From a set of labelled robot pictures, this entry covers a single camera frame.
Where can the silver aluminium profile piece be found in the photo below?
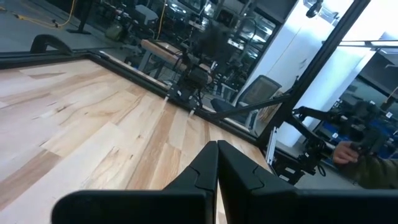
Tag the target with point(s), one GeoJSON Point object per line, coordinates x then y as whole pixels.
{"type": "Point", "coordinates": [272, 146]}

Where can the dark mesh office chair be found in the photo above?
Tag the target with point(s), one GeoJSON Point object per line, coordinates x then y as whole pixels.
{"type": "Point", "coordinates": [261, 90]}

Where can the person's hand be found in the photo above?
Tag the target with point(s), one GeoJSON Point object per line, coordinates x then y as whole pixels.
{"type": "Point", "coordinates": [343, 154]}

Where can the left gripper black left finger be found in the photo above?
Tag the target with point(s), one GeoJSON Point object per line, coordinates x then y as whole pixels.
{"type": "Point", "coordinates": [186, 202]}

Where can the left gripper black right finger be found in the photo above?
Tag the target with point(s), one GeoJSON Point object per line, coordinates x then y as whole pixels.
{"type": "Point", "coordinates": [248, 199]}

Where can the green bag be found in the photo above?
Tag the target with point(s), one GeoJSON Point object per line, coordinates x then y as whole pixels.
{"type": "Point", "coordinates": [114, 32]}

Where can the black table-edge camera mount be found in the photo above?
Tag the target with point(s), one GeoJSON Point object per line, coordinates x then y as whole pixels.
{"type": "Point", "coordinates": [194, 77]}

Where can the black floor stand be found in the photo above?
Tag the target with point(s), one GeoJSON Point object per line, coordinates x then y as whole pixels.
{"type": "Point", "coordinates": [82, 18]}

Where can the wooden workbench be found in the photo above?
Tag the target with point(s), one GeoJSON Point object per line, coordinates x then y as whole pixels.
{"type": "Point", "coordinates": [158, 49]}

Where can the black aluminium table frame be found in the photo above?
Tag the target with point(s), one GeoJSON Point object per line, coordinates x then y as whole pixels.
{"type": "Point", "coordinates": [18, 60]}

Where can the person's forearm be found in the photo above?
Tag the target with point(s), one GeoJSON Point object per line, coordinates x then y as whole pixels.
{"type": "Point", "coordinates": [376, 172]}

